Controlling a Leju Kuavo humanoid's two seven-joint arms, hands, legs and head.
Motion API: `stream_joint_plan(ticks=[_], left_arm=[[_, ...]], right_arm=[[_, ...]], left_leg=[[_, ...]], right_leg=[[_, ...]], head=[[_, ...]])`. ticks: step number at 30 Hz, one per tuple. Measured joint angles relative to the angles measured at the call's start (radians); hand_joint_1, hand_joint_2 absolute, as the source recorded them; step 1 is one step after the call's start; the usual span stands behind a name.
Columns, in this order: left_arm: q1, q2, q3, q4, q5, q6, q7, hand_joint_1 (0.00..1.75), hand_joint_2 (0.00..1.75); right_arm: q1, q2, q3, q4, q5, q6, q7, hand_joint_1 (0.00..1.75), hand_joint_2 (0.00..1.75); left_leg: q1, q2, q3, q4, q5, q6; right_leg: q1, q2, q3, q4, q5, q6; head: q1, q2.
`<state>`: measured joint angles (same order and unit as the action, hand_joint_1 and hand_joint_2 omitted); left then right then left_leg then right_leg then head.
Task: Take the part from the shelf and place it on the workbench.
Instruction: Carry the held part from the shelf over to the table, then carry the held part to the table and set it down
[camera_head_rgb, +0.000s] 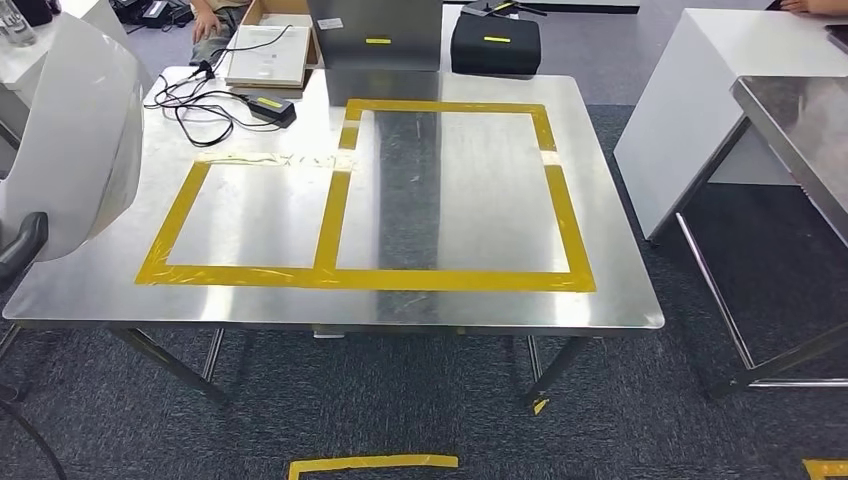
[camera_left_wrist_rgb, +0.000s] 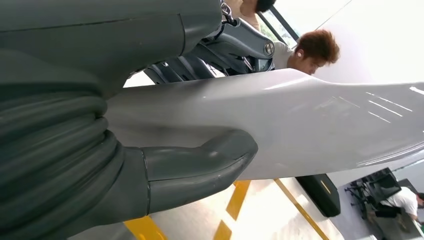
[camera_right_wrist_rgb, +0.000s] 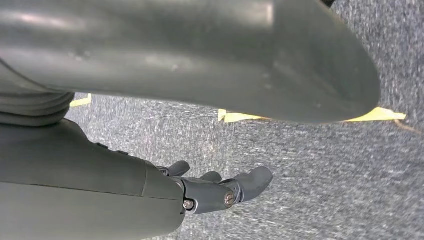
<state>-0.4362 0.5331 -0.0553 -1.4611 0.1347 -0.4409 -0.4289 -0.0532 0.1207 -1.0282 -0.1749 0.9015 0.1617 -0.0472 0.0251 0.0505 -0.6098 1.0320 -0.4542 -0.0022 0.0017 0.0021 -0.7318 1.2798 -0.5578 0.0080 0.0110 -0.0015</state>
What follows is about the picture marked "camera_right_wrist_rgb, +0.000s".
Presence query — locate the thin yellow tape square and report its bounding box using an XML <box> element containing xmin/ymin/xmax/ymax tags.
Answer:
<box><xmin>218</xmin><ymin>106</ymin><xmax>407</xmax><ymax>124</ymax></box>
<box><xmin>69</xmin><ymin>93</ymin><xmax>93</xmax><ymax>108</ymax></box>

